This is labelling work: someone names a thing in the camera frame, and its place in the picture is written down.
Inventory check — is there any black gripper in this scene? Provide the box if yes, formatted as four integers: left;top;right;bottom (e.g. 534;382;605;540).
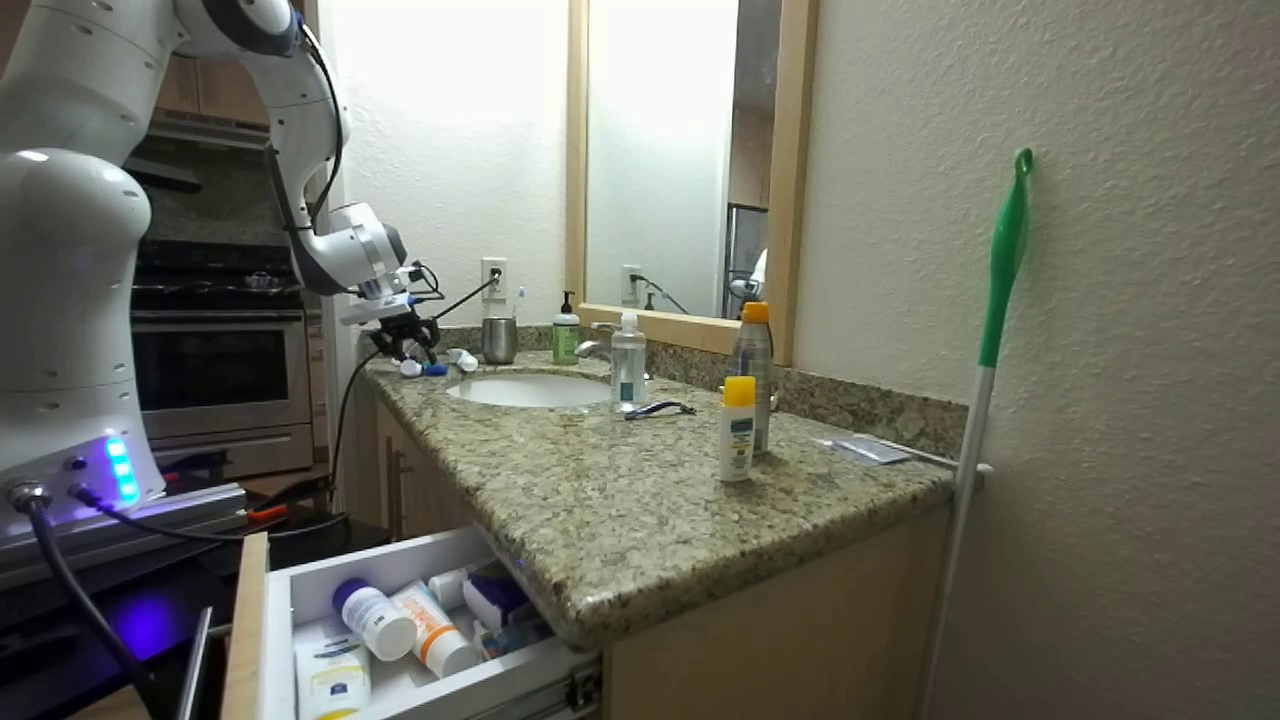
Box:
349;273;438;359

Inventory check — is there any purple toothpaste tube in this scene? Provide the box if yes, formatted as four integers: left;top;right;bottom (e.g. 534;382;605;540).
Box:
397;359;449;380

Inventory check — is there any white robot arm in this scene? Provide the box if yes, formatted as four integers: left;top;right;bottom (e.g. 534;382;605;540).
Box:
0;0;415;504

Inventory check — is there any grey metal cup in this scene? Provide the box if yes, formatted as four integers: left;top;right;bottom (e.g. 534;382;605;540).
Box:
478;315;516;365

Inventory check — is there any white sink basin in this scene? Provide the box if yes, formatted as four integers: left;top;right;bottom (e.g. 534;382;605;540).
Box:
449;373;613;406

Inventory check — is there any green soap dispenser bottle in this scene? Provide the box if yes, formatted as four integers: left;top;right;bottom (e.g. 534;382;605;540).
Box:
551;293;581;365

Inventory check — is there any stainless steel oven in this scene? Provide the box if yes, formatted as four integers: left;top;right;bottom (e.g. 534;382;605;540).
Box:
132;241;311;487

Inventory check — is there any chrome faucet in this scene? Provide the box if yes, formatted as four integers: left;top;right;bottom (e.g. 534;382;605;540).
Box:
576;330;613;359

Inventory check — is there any clear plastic bottle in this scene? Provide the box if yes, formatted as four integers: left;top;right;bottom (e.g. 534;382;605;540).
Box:
613;311;642;412

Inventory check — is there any blue box in drawer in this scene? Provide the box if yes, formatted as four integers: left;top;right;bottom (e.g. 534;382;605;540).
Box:
465;572;534;629

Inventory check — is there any open white drawer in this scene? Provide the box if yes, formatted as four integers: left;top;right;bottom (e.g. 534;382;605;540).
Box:
219;529;605;720

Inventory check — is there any white pill bottle blue cap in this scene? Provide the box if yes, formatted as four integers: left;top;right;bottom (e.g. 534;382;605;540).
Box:
330;574;415;663

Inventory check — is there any white orange pill bottle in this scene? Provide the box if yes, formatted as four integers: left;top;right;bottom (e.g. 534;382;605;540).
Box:
391;581;477;674

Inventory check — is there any white bottle yellow cap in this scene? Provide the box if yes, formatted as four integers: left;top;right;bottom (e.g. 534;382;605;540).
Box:
721;375;756;485

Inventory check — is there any small white box in drawer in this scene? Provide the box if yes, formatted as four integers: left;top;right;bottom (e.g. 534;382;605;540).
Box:
297;646;373;720

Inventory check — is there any silver spray can orange cap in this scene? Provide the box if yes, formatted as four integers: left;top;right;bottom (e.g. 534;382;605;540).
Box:
733;298;772;452

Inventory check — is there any wood framed mirror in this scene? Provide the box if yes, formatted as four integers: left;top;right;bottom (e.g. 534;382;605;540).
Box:
562;0;821;365

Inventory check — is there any wooden vanity cabinet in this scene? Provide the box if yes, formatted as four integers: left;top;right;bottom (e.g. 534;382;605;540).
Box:
375;380;952;720

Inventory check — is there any black robot cart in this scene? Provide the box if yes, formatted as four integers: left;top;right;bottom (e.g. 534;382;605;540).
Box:
0;496;240;720

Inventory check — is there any white flat packet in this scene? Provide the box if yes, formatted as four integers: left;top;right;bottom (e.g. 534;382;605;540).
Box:
826;430;911;465

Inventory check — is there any black power cable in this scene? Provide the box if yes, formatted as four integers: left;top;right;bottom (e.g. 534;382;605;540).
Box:
320;274;505;510

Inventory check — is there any wall power outlet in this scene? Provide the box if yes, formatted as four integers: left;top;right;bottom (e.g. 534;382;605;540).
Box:
478;257;508;293

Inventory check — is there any green handled mop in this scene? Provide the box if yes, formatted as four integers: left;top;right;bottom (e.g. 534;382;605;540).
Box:
914;146;1035;720

